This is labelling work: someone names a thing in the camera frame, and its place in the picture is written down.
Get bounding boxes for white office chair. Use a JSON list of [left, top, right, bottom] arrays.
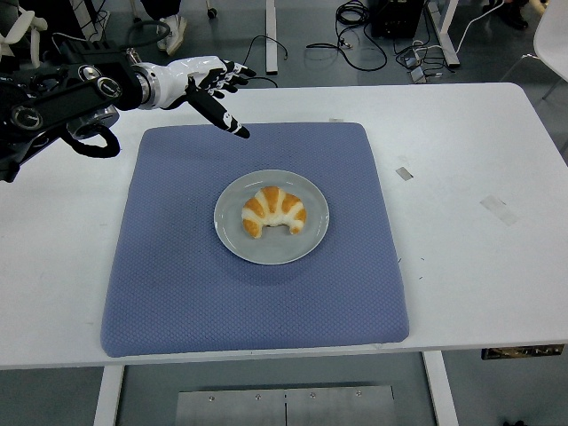
[[0, 8, 49, 61]]

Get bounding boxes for person's dark foot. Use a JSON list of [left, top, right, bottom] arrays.
[[482, 0, 533, 31]]

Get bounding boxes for grey round plate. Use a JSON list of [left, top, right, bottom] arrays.
[[213, 169, 331, 266]]

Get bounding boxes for white desk leg with foot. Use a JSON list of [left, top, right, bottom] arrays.
[[428, 0, 462, 68]]

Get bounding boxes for narrow white desk leg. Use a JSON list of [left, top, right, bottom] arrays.
[[264, 0, 280, 75]]

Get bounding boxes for large clear tape piece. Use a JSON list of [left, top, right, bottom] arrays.
[[478, 194, 520, 227]]

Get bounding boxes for thin black looping cable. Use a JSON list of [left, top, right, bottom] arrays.
[[241, 34, 290, 89]]

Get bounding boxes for person's leg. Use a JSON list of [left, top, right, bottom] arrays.
[[140, 0, 183, 21]]

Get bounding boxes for golden croissant bread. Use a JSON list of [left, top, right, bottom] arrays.
[[241, 185, 308, 240]]

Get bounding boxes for long black cable bundle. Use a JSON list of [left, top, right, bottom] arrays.
[[305, 0, 390, 72]]

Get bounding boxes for brown bracket under table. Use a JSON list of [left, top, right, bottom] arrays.
[[481, 344, 565, 361]]

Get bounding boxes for grey metal plate with screws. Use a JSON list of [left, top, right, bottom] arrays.
[[175, 385, 396, 426]]

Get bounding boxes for white cable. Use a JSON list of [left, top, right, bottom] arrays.
[[412, 0, 507, 57]]

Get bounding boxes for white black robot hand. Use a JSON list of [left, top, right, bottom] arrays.
[[153, 55, 257, 139]]

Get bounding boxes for white shell chair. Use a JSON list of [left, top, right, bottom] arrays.
[[501, 6, 568, 106]]

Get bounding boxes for black power adapter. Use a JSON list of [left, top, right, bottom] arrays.
[[396, 47, 422, 68]]

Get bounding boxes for white table leg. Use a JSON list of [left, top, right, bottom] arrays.
[[92, 364, 126, 426], [422, 351, 461, 426]]

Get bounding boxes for blue quilted mat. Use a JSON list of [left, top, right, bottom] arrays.
[[99, 122, 411, 359]]

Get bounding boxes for black equipment box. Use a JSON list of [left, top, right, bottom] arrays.
[[371, 0, 425, 39]]

